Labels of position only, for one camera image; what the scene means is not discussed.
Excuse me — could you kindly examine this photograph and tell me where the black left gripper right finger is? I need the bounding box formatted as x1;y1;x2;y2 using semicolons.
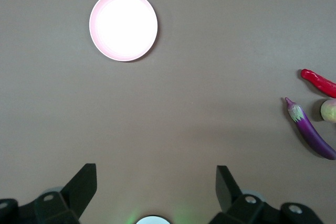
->
208;165;324;224

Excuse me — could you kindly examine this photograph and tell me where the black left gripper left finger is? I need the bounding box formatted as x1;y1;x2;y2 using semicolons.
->
0;163;97;224

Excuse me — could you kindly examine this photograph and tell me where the purple eggplant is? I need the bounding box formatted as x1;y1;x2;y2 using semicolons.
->
285;97;336;161

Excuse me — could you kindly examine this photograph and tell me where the yellow pink peach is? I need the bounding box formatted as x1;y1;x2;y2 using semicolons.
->
320;99;336;123

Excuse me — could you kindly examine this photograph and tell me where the red chili pepper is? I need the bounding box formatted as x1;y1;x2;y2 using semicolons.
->
300;68;336;98

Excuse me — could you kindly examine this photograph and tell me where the pink round plate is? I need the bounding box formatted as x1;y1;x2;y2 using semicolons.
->
89;0;159;62

